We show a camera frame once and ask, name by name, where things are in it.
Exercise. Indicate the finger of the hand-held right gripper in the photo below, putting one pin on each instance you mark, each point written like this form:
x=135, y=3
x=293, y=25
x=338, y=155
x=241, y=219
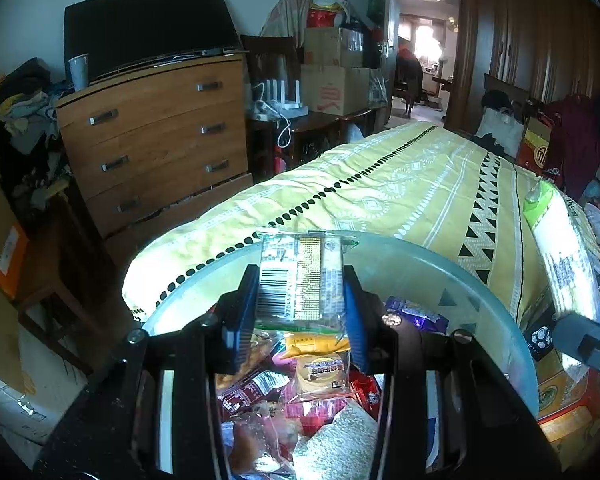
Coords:
x=587, y=340

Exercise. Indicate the dark wooden table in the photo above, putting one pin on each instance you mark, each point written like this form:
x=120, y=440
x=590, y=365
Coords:
x=320, y=130

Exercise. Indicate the round patterned tabletop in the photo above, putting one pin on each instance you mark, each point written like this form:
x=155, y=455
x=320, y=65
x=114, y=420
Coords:
x=290, y=10

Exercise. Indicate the grey cup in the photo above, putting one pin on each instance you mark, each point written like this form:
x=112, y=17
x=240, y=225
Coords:
x=78, y=72

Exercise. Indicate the yellow printed blanket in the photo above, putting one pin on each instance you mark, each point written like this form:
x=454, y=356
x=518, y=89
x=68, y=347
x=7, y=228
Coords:
x=405, y=185

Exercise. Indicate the clear plastic bin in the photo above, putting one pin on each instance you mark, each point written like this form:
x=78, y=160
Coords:
x=430, y=270

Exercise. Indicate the red foil snack packet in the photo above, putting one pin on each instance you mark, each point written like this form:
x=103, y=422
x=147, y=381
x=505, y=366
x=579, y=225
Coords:
x=367, y=390

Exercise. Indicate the cardboard box with red print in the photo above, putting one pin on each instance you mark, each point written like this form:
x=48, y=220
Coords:
x=335, y=90

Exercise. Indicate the wooden dresser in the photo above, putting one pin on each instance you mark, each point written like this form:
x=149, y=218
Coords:
x=155, y=135

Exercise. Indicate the black paw print packet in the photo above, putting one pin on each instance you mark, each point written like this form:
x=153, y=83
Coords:
x=538, y=339

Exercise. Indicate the clear bread packet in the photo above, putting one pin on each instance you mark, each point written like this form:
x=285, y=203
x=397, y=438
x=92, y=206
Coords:
x=252, y=447

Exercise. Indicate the black television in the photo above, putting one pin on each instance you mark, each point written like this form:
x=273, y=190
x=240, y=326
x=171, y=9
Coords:
x=150, y=25

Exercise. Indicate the dark jacket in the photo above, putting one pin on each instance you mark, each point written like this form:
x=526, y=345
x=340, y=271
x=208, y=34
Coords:
x=409, y=72

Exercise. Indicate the long green white snack packet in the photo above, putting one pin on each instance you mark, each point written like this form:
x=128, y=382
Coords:
x=565, y=260

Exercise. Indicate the wooden wardrobe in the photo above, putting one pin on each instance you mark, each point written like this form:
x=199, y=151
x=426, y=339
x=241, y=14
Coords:
x=530, y=35

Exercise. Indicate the cardboard box with orange label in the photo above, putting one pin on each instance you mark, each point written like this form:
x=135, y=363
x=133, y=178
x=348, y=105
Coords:
x=2, y=245

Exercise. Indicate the pink red snack packet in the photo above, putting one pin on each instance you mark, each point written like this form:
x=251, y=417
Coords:
x=315, y=410

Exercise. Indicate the purple snack packet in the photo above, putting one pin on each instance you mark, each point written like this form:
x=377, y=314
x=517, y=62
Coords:
x=412, y=314

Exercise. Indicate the red gold gift bag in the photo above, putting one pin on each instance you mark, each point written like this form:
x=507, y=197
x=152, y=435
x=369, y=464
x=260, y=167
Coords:
x=537, y=150

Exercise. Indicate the dark red coat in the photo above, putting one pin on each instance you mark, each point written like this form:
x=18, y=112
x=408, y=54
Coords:
x=575, y=135

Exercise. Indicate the green wall sign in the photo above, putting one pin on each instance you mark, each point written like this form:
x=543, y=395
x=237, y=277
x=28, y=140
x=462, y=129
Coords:
x=376, y=5

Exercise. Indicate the white power strip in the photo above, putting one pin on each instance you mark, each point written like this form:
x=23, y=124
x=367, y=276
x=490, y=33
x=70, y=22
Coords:
x=264, y=111

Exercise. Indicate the white tote bag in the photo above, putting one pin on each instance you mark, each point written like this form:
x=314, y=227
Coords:
x=500, y=130

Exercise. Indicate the pile of clothes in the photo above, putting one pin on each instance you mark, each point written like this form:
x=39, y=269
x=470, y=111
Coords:
x=25, y=110

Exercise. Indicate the yellow box with green emblem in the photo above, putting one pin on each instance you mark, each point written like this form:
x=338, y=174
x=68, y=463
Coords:
x=560, y=400

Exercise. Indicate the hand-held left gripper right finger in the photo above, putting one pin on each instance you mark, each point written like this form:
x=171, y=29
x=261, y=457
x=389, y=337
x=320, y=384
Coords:
x=357, y=325

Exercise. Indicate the white router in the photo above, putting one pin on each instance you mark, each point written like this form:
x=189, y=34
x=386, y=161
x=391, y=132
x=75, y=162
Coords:
x=280, y=97

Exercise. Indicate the dark red snack packet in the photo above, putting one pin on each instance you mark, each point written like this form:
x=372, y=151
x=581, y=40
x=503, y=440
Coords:
x=250, y=391

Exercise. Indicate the orange fried snack packet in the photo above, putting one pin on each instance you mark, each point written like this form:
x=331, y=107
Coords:
x=252, y=355

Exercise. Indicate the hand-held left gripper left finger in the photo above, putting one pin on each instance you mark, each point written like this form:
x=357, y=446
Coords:
x=242, y=320

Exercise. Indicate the plain cardboard box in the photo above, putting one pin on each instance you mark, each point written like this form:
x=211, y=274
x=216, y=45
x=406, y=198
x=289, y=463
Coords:
x=330, y=45

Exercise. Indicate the round biscuit clear packet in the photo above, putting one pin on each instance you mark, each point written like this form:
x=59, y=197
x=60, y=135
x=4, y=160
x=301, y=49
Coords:
x=322, y=375

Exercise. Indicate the green gold snack packet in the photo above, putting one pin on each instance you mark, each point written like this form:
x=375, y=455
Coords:
x=300, y=275

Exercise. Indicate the yellow snack packet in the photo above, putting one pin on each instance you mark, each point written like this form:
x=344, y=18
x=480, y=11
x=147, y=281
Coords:
x=315, y=344

